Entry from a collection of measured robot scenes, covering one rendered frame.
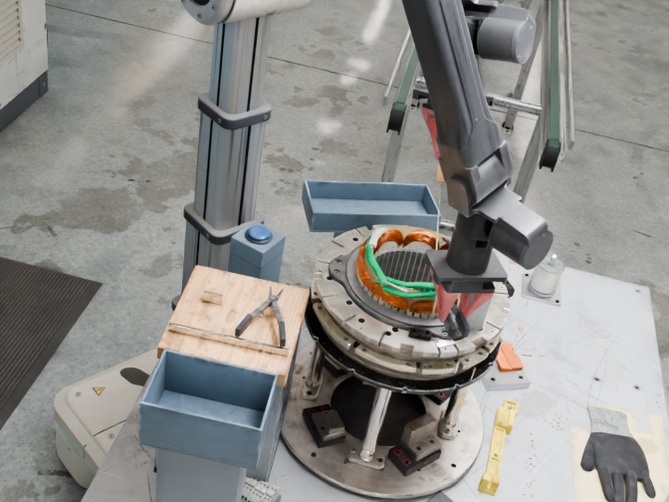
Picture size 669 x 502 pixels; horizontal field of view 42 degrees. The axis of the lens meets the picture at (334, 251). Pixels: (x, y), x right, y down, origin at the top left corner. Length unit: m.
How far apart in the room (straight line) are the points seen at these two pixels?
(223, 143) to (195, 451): 0.63
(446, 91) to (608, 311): 1.12
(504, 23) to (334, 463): 0.76
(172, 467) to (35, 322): 1.63
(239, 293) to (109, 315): 1.57
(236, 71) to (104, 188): 1.97
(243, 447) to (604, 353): 0.95
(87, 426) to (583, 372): 1.18
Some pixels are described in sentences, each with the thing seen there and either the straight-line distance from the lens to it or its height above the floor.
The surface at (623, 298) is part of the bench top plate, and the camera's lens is 2.10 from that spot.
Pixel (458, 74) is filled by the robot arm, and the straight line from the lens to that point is 1.00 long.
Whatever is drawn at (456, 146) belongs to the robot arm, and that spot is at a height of 1.46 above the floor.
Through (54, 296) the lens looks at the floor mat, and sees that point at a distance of 2.97.
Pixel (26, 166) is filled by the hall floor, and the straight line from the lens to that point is 3.62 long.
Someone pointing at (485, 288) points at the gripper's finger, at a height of 1.24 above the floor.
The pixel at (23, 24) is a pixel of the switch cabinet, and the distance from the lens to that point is 3.82.
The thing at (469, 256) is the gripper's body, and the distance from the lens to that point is 1.15.
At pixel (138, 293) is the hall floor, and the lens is 2.99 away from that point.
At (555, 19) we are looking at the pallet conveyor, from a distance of 3.66.
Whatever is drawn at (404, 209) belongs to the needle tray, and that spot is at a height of 1.02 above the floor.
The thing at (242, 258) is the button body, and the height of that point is 1.00.
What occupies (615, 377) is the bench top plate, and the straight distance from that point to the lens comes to 1.88.
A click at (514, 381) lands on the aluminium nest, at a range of 1.74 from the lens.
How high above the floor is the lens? 1.95
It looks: 37 degrees down
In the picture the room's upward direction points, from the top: 11 degrees clockwise
